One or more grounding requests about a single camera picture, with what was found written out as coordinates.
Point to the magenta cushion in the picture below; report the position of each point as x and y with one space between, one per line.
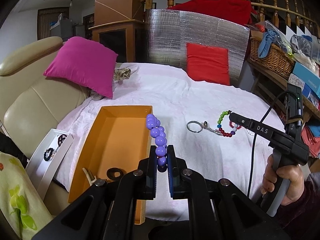
86 63

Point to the orange cardboard box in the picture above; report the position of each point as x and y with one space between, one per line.
118 138

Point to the blue cloth in basket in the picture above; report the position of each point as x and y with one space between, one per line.
269 37

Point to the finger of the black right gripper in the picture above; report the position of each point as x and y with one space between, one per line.
239 120

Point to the beige leather sofa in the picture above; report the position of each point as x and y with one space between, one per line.
32 104

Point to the red blanket on railing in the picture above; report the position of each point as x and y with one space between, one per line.
237 11

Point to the blue cardboard box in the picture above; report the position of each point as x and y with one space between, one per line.
305 79

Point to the black ring accessory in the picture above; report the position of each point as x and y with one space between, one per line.
114 174

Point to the floral scrunchie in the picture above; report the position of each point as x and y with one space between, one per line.
121 74

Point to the wooden side table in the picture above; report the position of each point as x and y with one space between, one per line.
268 85

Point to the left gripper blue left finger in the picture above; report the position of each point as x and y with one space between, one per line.
151 174

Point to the wicker basket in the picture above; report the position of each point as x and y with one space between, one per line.
276 60

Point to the person right hand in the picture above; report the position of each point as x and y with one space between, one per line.
293 173

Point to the white jewelry box lid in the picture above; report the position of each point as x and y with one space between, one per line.
46 159

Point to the yellow green printed cloth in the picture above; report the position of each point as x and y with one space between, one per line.
21 204

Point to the wooden pillar cabinet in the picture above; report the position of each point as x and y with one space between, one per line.
118 25

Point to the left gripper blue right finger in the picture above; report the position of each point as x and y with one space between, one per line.
175 166

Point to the red cushion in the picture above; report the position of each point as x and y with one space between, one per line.
207 63

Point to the silver foil insulation panel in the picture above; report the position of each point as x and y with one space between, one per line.
168 32

